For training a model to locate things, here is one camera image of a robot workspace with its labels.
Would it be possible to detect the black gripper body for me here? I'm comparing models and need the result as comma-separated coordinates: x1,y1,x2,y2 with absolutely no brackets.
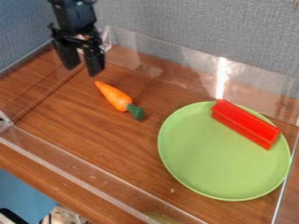
47,23,106,53

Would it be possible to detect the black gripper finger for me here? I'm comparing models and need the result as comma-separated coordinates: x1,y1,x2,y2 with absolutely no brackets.
52,40,80,70
83,45,106,77

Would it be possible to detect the orange toy carrot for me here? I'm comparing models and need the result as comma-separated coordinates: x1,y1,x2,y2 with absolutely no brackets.
95,80,146,120

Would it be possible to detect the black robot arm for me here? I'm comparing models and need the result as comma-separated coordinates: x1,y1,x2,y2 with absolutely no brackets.
48,0,106,77

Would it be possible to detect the green plate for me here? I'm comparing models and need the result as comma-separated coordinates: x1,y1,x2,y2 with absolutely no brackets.
158,101,292,201

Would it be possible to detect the red rectangular block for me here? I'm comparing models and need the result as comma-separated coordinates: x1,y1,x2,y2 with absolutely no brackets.
211,99,280,150

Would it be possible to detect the clear acrylic corner bracket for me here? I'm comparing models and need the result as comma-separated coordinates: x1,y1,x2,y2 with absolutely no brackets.
96,25,112,53

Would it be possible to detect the clear acrylic enclosure wall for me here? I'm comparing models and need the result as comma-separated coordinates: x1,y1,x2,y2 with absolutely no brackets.
0,27,299,224

